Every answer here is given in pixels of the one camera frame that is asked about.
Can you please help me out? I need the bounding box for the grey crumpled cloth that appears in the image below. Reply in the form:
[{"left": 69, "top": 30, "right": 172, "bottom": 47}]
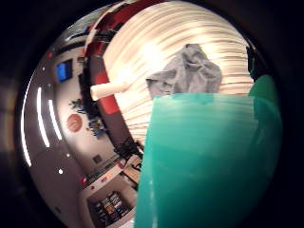
[{"left": 145, "top": 43, "right": 223, "bottom": 100}]

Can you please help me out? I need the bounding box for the red seat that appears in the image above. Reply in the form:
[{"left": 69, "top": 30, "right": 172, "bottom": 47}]
[{"left": 94, "top": 70, "right": 122, "bottom": 116}]

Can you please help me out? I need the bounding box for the black office chair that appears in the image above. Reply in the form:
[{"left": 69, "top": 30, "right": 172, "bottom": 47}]
[{"left": 113, "top": 136, "right": 144, "bottom": 160}]

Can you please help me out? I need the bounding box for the white paper roll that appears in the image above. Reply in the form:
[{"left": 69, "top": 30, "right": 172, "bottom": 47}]
[{"left": 89, "top": 80, "right": 129, "bottom": 102}]

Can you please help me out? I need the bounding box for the wooden desk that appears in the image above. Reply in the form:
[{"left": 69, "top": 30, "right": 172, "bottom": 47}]
[{"left": 122, "top": 155, "right": 143, "bottom": 185}]

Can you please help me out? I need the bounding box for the green potted plant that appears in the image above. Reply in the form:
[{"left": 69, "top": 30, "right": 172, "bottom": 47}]
[{"left": 68, "top": 98, "right": 86, "bottom": 114}]

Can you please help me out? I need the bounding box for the shelf of books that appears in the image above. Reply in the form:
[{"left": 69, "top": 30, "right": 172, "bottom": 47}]
[{"left": 85, "top": 189, "right": 135, "bottom": 228}]

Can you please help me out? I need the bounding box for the long ceiling light strip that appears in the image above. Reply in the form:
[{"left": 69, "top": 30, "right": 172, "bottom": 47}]
[
  {"left": 35, "top": 86, "right": 51, "bottom": 149},
  {"left": 20, "top": 78, "right": 33, "bottom": 168},
  {"left": 47, "top": 98, "right": 64, "bottom": 142}
]

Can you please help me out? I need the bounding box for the orange round wall sign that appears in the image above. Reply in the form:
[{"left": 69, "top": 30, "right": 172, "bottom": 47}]
[{"left": 66, "top": 113, "right": 85, "bottom": 134}]

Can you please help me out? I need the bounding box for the blue wall screen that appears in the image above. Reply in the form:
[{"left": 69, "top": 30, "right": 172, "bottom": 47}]
[{"left": 55, "top": 59, "right": 74, "bottom": 84}]

